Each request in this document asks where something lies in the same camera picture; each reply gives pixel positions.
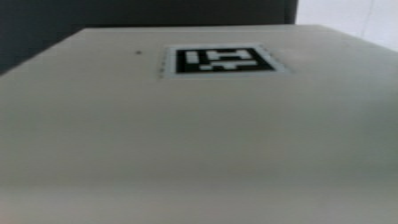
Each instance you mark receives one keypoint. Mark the white lamp base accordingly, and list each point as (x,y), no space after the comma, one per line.
(201,125)

